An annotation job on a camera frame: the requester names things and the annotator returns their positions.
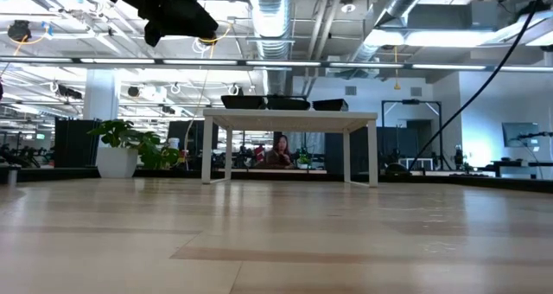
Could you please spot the black ceiling camera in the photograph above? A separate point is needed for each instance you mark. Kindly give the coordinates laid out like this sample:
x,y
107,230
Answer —
x,y
19,30

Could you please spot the black leaf-shaped mini plate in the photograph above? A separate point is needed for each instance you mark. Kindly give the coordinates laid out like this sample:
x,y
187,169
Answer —
x,y
287,106
287,96

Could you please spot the wall-mounted monitor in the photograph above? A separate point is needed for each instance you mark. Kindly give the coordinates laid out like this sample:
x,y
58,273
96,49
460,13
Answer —
x,y
520,134

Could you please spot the small background plant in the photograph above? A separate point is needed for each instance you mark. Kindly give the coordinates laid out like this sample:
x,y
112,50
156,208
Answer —
x,y
303,160

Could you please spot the white crate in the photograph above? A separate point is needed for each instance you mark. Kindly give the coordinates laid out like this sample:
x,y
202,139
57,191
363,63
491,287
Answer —
x,y
415,163

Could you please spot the white cup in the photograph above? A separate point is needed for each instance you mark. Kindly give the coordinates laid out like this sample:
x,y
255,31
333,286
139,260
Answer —
x,y
173,143

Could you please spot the black background desk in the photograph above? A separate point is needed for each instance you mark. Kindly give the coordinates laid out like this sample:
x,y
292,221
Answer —
x,y
518,163

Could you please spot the green plant in white pot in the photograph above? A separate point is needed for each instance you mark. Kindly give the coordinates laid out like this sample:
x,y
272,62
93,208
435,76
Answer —
x,y
116,162

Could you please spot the black wavy square mini plate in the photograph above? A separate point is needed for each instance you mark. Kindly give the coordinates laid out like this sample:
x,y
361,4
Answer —
x,y
242,105
242,97

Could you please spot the white perforated metal rack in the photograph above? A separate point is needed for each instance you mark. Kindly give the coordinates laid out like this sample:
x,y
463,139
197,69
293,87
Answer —
x,y
289,120

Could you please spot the black gantry stand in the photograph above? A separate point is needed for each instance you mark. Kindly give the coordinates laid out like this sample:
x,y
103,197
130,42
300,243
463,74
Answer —
x,y
410,101

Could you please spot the long ceiling light strip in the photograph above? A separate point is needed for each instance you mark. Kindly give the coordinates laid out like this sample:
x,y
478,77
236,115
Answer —
x,y
281,63

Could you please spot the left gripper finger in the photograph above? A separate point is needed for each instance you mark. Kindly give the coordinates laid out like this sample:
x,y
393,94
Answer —
x,y
196,23

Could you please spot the person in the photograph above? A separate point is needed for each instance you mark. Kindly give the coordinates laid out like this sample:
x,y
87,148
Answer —
x,y
281,155

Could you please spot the yellow hanging pendant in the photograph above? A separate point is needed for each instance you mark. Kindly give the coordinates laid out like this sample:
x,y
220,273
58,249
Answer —
x,y
396,85

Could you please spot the black partition panel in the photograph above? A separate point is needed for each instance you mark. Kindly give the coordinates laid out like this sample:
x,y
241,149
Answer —
x,y
73,142
190,134

